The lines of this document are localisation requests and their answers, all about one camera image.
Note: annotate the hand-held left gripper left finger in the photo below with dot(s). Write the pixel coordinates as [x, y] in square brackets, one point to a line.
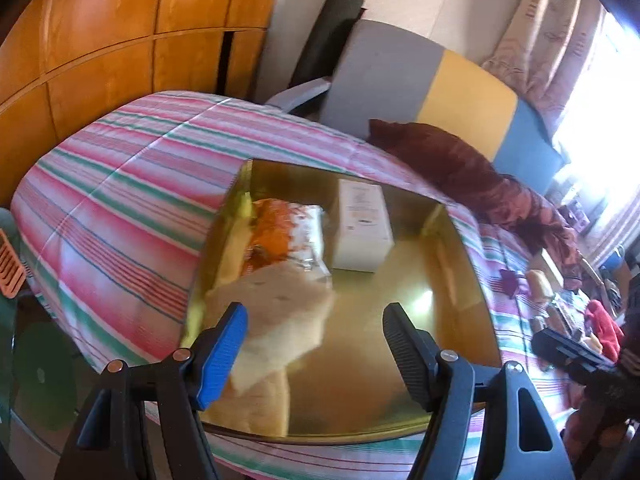
[227, 350]

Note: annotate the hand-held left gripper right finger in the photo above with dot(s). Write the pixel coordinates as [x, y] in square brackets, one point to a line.
[400, 350]

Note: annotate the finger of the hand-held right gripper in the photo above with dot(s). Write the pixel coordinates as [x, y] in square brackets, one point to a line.
[570, 355]

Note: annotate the beige foam block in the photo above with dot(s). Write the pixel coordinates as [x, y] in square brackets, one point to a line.
[541, 287]

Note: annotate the gold tray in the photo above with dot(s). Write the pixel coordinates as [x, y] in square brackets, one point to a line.
[400, 270]

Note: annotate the red cloth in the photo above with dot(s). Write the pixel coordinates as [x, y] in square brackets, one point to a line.
[605, 327]

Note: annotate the white box with print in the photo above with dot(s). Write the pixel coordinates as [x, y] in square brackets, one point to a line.
[362, 230]

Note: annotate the orange snack packet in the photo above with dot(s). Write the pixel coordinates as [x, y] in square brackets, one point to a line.
[280, 230]

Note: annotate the purple boxes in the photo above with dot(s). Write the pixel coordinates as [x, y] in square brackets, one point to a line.
[576, 216]

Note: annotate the green glass table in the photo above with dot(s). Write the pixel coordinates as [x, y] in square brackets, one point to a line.
[45, 375]

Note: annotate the maroon blanket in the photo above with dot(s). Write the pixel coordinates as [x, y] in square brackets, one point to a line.
[440, 160]

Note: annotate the striped blanket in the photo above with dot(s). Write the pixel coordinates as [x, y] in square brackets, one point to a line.
[125, 185]

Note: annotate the orange slatted basket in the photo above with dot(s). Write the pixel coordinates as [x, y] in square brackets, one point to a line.
[10, 265]

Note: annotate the grey curved armrest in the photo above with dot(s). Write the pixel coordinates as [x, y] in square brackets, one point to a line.
[300, 92]

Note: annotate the grey yellow blue headboard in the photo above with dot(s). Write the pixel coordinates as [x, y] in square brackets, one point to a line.
[390, 75]

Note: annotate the pink floral curtain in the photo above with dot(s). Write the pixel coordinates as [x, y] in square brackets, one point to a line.
[550, 35]

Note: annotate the black chair back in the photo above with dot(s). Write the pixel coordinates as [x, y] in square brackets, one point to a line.
[325, 35]

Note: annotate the wooden wardrobe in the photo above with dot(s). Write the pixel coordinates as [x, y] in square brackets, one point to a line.
[100, 35]

